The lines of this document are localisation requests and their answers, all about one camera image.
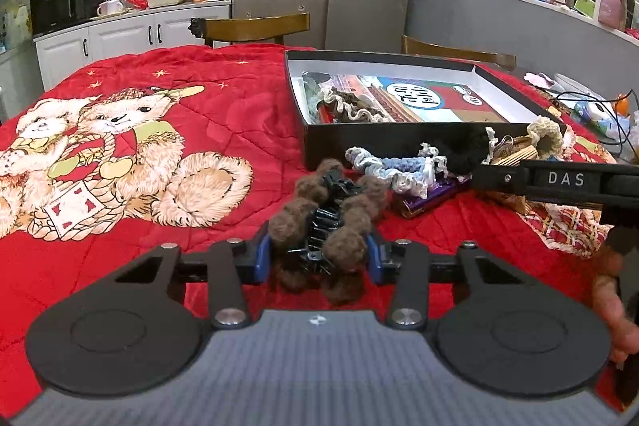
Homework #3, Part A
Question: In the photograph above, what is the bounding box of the red plaid cloth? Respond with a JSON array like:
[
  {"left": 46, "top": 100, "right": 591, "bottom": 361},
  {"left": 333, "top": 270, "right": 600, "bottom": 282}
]
[{"left": 519, "top": 127, "right": 616, "bottom": 258}]

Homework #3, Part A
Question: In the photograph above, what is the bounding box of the pink cloth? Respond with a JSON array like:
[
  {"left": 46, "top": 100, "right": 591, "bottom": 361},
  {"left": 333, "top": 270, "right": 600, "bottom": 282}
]
[{"left": 524, "top": 71, "right": 558, "bottom": 90}]

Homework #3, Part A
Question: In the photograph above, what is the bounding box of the purple snack packet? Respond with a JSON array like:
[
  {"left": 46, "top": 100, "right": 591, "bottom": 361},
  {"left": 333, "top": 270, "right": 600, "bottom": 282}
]
[{"left": 399, "top": 176, "right": 473, "bottom": 220}]

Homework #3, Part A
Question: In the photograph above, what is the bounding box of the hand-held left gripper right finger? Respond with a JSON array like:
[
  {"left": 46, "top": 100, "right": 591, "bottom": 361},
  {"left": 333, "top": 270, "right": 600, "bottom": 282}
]
[{"left": 366, "top": 231, "right": 526, "bottom": 332}]

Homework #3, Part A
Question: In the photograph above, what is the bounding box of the cream brown scrunchie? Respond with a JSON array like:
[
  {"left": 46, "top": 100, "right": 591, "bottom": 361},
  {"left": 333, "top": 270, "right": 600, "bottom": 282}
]
[{"left": 317, "top": 87, "right": 396, "bottom": 125}]

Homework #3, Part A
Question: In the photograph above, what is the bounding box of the black cable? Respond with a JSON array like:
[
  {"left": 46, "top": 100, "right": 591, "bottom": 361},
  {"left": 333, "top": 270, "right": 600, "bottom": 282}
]
[{"left": 551, "top": 89, "right": 639, "bottom": 157}]

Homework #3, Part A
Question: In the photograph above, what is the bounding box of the dark wooden chair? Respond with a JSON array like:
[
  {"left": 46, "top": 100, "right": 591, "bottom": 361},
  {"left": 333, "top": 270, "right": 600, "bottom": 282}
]
[
  {"left": 189, "top": 13, "right": 311, "bottom": 48},
  {"left": 401, "top": 35, "right": 518, "bottom": 73}
]

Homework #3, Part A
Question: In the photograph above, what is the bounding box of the black countertop oven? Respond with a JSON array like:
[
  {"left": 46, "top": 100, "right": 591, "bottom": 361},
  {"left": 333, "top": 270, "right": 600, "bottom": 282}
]
[{"left": 30, "top": 0, "right": 104, "bottom": 36}]

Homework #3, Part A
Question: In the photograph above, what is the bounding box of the pink pouch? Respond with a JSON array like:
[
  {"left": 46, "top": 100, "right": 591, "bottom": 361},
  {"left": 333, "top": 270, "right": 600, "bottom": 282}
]
[{"left": 598, "top": 0, "right": 631, "bottom": 30}]

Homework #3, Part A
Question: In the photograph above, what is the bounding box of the gold wooden hair comb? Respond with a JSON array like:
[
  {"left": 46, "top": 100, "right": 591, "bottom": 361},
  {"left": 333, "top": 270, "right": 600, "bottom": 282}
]
[{"left": 486, "top": 134, "right": 541, "bottom": 167}]

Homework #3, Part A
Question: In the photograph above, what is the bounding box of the brown pom-pom hair claw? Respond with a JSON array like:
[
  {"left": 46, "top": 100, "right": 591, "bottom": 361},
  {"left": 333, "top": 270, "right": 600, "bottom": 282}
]
[{"left": 270, "top": 159, "right": 388, "bottom": 307}]

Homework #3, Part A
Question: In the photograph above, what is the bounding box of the black scrunchie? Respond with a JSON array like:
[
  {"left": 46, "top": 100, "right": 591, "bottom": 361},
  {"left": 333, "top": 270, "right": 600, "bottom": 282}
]
[{"left": 438, "top": 129, "right": 493, "bottom": 176}]

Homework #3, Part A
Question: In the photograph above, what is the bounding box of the red bear printed blanket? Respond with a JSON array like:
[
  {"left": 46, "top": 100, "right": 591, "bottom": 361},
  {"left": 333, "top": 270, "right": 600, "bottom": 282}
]
[{"left": 0, "top": 44, "right": 639, "bottom": 409}]

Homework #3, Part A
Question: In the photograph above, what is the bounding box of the black cardboard box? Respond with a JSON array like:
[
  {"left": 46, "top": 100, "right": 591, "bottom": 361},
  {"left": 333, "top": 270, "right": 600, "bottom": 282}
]
[{"left": 284, "top": 49, "right": 568, "bottom": 172}]

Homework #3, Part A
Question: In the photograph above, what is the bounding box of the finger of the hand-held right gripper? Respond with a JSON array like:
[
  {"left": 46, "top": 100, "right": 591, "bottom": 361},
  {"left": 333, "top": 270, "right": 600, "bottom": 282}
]
[{"left": 472, "top": 160, "right": 531, "bottom": 198}]

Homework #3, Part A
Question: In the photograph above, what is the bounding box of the cream crochet scrunchie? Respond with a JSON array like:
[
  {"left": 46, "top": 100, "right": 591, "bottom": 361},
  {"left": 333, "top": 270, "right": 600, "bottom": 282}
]
[{"left": 526, "top": 117, "right": 568, "bottom": 158}]

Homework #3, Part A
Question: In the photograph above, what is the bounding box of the printed paper sheet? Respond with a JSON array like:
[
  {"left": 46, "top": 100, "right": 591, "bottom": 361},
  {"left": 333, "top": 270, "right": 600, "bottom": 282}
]
[{"left": 302, "top": 71, "right": 511, "bottom": 125}]

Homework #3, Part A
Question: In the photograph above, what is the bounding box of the person's right hand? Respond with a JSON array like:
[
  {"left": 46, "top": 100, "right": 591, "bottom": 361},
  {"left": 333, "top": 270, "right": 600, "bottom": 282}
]
[{"left": 592, "top": 236, "right": 639, "bottom": 369}]

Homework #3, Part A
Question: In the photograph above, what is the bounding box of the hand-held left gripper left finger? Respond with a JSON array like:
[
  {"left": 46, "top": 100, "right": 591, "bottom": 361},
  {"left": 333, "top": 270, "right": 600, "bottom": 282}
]
[{"left": 114, "top": 231, "right": 273, "bottom": 331}]

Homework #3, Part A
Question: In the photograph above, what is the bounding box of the white kitchen cabinet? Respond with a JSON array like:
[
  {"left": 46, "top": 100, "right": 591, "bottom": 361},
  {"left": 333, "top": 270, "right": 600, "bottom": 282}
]
[{"left": 32, "top": 2, "right": 233, "bottom": 93}]

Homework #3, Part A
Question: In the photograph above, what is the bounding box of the blue white scrunchie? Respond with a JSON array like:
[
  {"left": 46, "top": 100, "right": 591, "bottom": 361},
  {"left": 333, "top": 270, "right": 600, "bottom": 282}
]
[{"left": 345, "top": 144, "right": 450, "bottom": 200}]

